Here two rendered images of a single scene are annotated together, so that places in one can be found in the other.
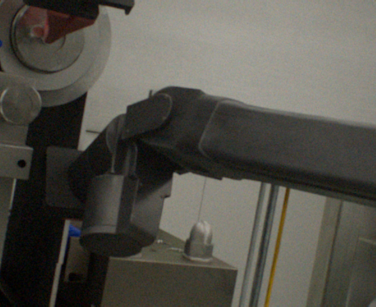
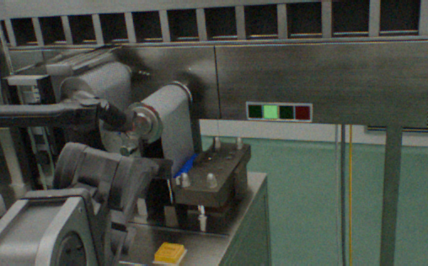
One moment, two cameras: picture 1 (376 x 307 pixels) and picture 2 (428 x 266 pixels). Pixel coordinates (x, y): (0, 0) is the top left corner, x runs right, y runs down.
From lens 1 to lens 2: 121 cm
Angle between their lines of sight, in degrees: 50
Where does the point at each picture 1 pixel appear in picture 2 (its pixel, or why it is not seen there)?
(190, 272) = (200, 193)
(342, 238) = (390, 144)
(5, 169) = not seen: hidden behind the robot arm
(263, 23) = (290, 66)
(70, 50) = (147, 128)
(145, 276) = (186, 194)
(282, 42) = (302, 72)
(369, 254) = not seen: outside the picture
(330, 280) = (387, 164)
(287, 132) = not seen: hidden behind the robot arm
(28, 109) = (127, 152)
